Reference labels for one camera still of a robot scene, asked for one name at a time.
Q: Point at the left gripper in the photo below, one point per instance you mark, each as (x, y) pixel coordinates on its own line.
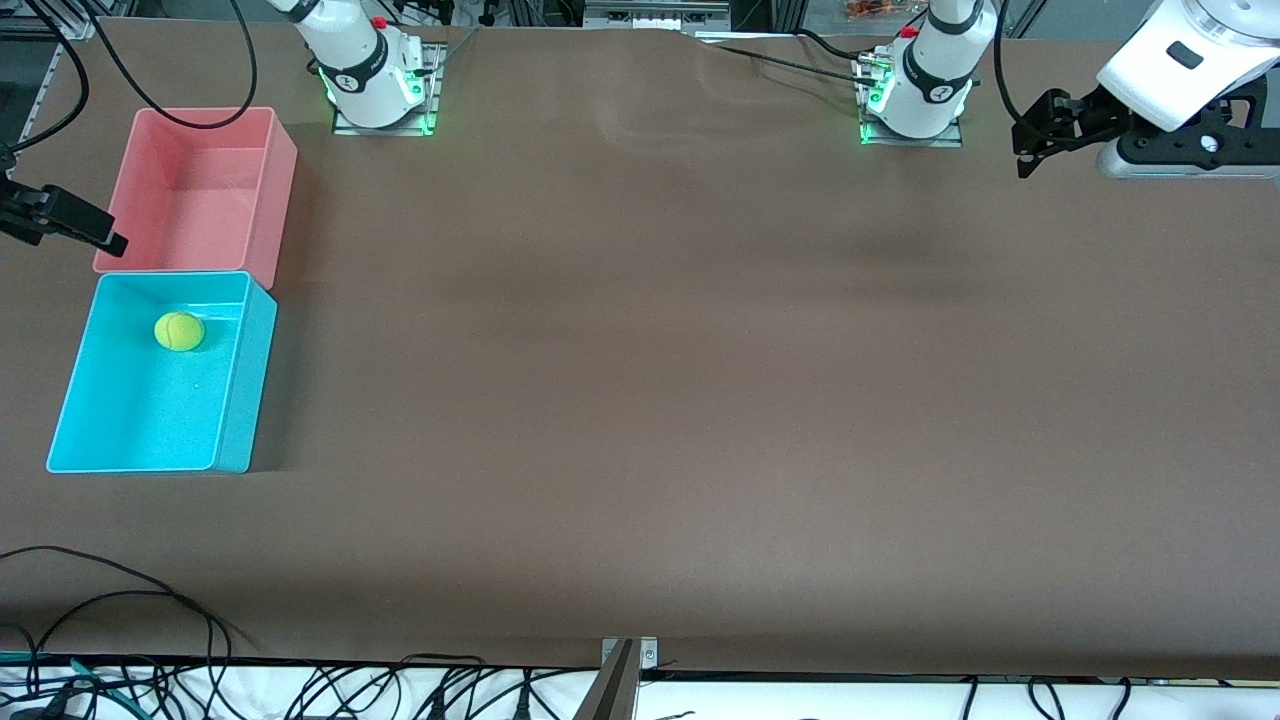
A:
(1078, 117)

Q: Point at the yellow-green tennis ball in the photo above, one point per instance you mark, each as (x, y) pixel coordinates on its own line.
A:
(179, 331)

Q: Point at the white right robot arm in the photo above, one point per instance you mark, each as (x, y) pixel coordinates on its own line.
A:
(360, 70)

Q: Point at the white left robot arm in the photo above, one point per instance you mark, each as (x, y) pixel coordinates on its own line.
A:
(930, 70)

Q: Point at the pink plastic bin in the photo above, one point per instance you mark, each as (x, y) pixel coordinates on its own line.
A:
(200, 190)

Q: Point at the blue plastic bin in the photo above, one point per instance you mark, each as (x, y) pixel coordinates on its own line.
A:
(150, 420)

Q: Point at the grey power strip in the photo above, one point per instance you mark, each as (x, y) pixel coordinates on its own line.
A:
(655, 15)

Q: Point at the grey metal bar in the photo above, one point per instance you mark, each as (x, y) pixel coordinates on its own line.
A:
(612, 690)

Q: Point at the aluminium frame rail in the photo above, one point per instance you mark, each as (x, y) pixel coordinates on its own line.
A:
(45, 90)

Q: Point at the aluminium frame post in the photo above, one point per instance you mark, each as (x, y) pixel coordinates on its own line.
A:
(788, 12)

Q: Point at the small metal bracket plate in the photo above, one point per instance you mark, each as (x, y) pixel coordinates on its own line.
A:
(648, 655)

